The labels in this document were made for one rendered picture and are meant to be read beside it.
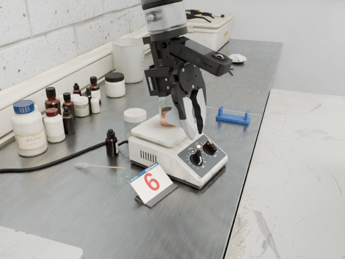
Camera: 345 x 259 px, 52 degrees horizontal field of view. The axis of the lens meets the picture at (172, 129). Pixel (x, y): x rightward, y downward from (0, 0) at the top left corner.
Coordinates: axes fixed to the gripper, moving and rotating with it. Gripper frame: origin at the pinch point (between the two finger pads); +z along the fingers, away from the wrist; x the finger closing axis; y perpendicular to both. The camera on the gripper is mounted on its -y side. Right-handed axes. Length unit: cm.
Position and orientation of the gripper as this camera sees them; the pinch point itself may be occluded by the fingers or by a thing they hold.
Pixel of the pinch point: (198, 130)
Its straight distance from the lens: 70.4
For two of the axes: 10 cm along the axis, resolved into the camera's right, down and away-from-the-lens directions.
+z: 2.1, 9.3, 3.0
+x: -5.7, 3.7, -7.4
